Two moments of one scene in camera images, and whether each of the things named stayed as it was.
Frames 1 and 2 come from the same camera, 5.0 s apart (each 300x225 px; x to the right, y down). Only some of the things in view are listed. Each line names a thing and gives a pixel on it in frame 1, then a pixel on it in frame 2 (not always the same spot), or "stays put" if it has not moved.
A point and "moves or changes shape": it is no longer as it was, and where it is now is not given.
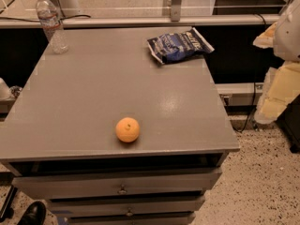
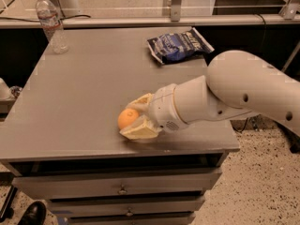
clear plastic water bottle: x=52 y=24 stays put
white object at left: x=5 y=91 stays put
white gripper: x=289 y=35 -> x=163 y=107
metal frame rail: x=15 y=22 stays put
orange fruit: x=127 y=129 moves or changes shape
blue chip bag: x=178 y=47 stays put
